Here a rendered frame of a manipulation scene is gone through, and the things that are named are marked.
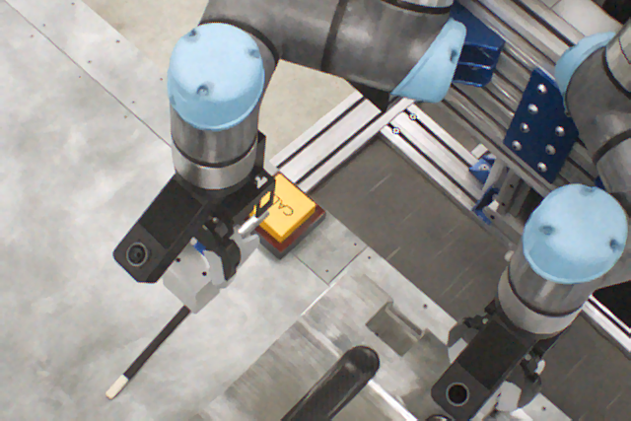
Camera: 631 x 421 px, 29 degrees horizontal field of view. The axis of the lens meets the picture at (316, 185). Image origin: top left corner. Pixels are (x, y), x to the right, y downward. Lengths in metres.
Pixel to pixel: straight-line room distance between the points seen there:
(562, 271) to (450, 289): 1.12
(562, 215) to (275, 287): 0.52
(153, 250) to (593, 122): 0.41
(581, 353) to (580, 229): 1.14
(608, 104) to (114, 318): 0.62
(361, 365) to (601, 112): 0.40
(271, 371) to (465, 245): 0.92
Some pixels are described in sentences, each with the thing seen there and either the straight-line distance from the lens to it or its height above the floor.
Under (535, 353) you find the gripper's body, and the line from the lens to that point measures 1.19.
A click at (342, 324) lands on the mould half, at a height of 0.89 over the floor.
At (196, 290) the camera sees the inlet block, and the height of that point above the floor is 0.96.
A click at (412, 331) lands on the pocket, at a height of 0.87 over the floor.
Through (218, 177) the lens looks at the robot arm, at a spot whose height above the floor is 1.18.
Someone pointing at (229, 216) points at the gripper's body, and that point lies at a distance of 1.14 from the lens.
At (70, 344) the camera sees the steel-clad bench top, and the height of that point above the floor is 0.80.
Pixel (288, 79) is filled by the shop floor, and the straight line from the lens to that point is 2.54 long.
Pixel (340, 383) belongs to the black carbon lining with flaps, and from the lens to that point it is 1.31.
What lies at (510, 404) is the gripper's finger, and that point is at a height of 0.94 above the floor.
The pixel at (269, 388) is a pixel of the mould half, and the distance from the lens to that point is 1.30.
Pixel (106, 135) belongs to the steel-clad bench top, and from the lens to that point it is 1.53.
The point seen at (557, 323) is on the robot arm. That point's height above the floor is 1.13.
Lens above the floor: 2.10
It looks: 60 degrees down
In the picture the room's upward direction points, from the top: 10 degrees clockwise
